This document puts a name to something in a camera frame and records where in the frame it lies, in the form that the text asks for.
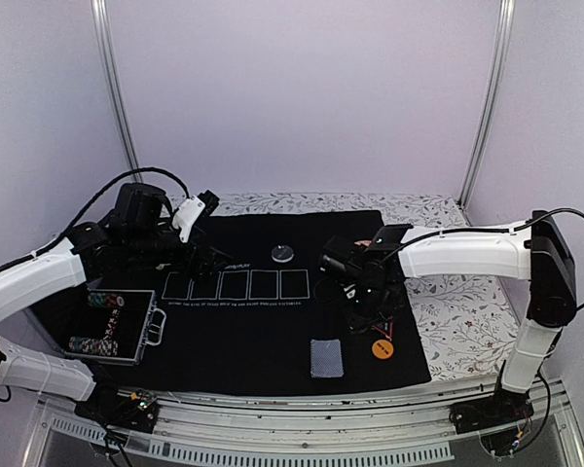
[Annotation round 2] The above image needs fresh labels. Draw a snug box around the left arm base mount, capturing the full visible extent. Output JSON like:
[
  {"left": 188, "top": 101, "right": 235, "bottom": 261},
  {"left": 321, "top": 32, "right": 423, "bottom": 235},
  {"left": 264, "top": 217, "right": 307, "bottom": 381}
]
[{"left": 74, "top": 383, "right": 160, "bottom": 434}]

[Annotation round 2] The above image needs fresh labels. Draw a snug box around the floral patterned tablecloth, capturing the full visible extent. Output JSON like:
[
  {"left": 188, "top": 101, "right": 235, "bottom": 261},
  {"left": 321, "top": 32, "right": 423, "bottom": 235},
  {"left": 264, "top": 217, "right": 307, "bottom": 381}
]
[{"left": 215, "top": 193, "right": 518, "bottom": 381}]

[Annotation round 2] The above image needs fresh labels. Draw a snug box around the aluminium poker chip case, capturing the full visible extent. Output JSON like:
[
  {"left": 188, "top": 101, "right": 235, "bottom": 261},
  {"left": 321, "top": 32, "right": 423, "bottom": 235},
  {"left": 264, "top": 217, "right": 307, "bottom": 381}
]
[{"left": 56, "top": 289, "right": 166, "bottom": 366}]

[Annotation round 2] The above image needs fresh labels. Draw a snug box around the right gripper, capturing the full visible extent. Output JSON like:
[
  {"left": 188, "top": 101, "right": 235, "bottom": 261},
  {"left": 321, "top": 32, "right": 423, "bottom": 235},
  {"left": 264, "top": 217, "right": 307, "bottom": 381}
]
[{"left": 336, "top": 280, "right": 397, "bottom": 334}]

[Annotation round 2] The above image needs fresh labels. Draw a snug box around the triangular all in button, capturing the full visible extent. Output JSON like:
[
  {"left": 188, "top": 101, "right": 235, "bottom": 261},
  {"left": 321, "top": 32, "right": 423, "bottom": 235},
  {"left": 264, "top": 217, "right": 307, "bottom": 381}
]
[{"left": 371, "top": 319, "right": 393, "bottom": 341}]

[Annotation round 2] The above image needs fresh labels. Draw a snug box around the lower poker chip row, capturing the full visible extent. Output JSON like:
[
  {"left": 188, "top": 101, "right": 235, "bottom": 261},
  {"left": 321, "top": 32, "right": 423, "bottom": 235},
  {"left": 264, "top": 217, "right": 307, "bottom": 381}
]
[{"left": 68, "top": 336, "right": 119, "bottom": 357}]

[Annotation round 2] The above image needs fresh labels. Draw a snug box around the aluminium frame post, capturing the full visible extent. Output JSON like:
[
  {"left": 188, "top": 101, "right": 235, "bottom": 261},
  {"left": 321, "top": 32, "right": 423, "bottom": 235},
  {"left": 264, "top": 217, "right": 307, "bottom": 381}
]
[
  {"left": 91, "top": 0, "right": 139, "bottom": 169},
  {"left": 457, "top": 0, "right": 516, "bottom": 211}
]

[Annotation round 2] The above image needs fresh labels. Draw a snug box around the black poker felt mat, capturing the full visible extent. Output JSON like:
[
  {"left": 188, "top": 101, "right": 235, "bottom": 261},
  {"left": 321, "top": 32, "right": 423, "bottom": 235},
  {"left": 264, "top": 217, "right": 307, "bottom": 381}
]
[{"left": 32, "top": 210, "right": 430, "bottom": 396}]

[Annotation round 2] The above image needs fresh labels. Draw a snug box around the blue playing card deck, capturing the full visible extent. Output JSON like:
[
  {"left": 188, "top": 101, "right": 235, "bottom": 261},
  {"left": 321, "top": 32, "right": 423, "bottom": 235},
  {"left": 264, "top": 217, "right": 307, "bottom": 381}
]
[{"left": 310, "top": 340, "right": 344, "bottom": 378}]

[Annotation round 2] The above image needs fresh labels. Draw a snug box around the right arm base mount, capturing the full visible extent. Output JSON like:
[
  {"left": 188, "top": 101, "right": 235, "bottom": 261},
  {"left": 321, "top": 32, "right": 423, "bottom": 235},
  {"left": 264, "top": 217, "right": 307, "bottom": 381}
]
[{"left": 449, "top": 377, "right": 534, "bottom": 457}]

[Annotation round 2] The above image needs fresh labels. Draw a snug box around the black round dealer button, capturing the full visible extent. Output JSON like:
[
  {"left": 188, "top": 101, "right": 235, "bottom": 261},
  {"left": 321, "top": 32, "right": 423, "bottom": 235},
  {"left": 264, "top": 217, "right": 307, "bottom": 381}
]
[{"left": 271, "top": 245, "right": 294, "bottom": 264}]

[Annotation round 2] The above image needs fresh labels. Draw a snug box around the upper poker chip row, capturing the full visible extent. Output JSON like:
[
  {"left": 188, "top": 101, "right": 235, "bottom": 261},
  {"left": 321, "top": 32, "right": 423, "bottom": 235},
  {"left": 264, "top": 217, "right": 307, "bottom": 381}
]
[{"left": 87, "top": 292, "right": 125, "bottom": 309}]

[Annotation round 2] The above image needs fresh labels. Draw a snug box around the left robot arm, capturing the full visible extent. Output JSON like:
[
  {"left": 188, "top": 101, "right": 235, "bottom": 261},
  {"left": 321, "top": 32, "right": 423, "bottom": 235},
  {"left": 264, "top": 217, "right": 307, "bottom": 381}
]
[{"left": 0, "top": 183, "right": 229, "bottom": 422}]

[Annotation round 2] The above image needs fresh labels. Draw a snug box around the poker chip row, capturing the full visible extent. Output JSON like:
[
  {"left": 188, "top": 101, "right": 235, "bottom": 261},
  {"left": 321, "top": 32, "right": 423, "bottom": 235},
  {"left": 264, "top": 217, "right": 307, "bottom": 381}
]
[
  {"left": 87, "top": 292, "right": 125, "bottom": 309},
  {"left": 68, "top": 336, "right": 119, "bottom": 357}
]

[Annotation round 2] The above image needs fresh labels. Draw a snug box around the orange big blind button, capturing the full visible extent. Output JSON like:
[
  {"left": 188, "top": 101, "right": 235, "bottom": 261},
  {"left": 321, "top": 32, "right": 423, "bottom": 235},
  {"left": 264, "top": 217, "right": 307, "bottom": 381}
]
[{"left": 372, "top": 340, "right": 394, "bottom": 360}]

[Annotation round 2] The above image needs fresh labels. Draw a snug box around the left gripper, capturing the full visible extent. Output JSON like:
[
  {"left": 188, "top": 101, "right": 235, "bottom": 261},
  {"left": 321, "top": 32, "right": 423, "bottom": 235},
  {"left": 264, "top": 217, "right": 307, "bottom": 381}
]
[{"left": 128, "top": 226, "right": 234, "bottom": 284}]

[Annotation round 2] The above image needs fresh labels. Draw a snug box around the left aluminium frame post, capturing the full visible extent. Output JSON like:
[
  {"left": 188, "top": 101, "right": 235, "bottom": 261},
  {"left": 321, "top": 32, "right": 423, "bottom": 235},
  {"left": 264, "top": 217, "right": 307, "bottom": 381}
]
[{"left": 91, "top": 0, "right": 139, "bottom": 169}]

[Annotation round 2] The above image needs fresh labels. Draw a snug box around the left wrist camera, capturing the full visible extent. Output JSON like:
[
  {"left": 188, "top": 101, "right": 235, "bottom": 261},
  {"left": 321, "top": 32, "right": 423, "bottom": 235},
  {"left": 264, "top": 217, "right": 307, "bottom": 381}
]
[{"left": 171, "top": 190, "right": 220, "bottom": 243}]

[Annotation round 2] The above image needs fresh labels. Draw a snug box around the right aluminium frame post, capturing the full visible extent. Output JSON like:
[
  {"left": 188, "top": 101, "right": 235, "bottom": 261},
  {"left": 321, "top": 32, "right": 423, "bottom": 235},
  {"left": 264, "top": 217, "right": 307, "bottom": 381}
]
[{"left": 457, "top": 0, "right": 516, "bottom": 211}]

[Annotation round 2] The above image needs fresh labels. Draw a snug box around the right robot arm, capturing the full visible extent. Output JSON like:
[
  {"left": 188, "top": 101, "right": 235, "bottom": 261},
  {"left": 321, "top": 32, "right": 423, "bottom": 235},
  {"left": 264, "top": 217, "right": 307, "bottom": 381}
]
[{"left": 318, "top": 210, "right": 577, "bottom": 424}]

